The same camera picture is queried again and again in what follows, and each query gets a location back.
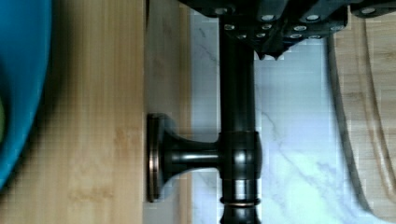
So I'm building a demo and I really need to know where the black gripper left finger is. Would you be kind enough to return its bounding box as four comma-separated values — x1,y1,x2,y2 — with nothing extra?
178,0,348,58

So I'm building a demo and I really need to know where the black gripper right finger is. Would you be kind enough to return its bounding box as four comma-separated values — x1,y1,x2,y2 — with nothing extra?
350,0,396,19

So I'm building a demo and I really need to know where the wooden drawer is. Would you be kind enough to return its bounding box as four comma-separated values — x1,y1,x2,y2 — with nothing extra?
143,0,191,224

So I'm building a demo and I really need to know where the dark metal drawer handle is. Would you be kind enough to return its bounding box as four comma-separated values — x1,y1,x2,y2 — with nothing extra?
147,16,262,224

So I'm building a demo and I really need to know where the wooden cutting board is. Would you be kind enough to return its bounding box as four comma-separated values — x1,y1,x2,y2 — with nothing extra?
328,13,395,223

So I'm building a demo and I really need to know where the blue plate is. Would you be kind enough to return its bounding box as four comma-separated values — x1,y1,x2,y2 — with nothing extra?
0,0,52,185

